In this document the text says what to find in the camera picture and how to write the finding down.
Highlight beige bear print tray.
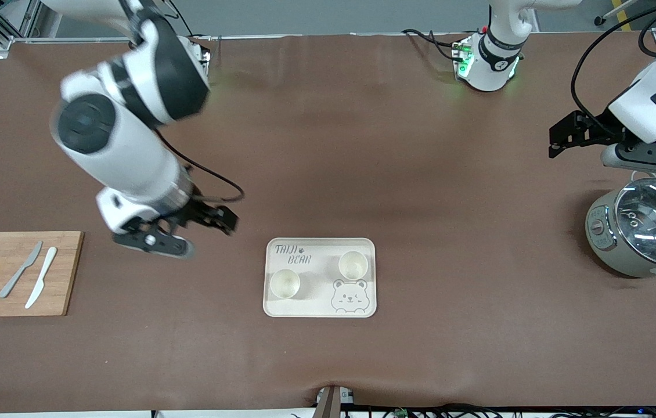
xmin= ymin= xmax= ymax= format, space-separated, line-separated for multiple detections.
xmin=263 ymin=237 xmax=377 ymax=318

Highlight black base cables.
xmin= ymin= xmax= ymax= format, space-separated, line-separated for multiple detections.
xmin=402 ymin=28 xmax=462 ymax=62

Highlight bamboo cutting board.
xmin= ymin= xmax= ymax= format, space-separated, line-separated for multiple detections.
xmin=0 ymin=231 xmax=84 ymax=317

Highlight grey plastic knife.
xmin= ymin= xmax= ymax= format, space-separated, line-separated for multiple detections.
xmin=0 ymin=241 xmax=44 ymax=299

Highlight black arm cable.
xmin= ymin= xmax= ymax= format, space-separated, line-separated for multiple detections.
xmin=571 ymin=0 xmax=656 ymax=137
xmin=154 ymin=128 xmax=246 ymax=204

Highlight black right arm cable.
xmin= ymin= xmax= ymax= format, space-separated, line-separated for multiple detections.
xmin=154 ymin=128 xmax=246 ymax=204

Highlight white plastic knife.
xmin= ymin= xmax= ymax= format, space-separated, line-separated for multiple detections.
xmin=25 ymin=247 xmax=58 ymax=309

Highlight black caster wheel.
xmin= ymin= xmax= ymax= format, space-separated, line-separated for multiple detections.
xmin=594 ymin=0 xmax=639 ymax=27

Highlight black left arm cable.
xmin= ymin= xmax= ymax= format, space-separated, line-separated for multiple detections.
xmin=571 ymin=0 xmax=656 ymax=137

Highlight brown table cover mat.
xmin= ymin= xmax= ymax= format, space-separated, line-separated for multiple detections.
xmin=0 ymin=32 xmax=656 ymax=414

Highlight white IKEA cup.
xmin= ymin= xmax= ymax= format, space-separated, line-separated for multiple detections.
xmin=338 ymin=250 xmax=369 ymax=281
xmin=270 ymin=269 xmax=301 ymax=300

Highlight grey-green electric pot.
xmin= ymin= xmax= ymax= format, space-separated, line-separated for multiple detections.
xmin=585 ymin=168 xmax=656 ymax=285

